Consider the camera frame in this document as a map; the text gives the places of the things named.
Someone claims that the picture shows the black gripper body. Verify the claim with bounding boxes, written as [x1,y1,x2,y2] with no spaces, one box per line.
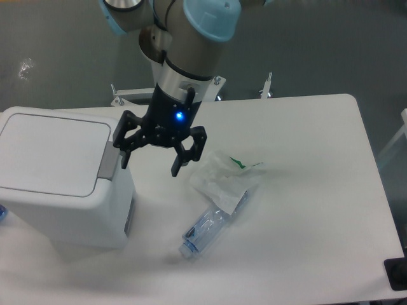
[140,85,202,147]

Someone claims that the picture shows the crumpled white plastic wrapper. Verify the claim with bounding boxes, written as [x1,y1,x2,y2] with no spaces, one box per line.
[190,151,266,215]

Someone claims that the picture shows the clear empty plastic bottle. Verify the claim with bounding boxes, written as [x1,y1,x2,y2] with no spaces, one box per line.
[179,191,250,259]

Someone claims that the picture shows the black device at table edge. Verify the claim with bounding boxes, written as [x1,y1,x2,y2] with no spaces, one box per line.
[384,257,406,291]

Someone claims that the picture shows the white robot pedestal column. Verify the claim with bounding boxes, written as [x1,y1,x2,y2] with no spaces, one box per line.
[139,25,213,102]

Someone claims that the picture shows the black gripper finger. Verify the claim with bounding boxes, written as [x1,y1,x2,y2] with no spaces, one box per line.
[170,126,207,177]
[113,110,148,168]

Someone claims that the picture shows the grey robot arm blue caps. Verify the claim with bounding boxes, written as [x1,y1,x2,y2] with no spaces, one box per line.
[99,1,266,176]

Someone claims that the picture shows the white metal base frame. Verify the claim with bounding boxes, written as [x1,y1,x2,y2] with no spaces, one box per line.
[110,72,273,107]

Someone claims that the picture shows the white push-lid trash can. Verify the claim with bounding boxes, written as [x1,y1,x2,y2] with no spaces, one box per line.
[1,107,135,248]

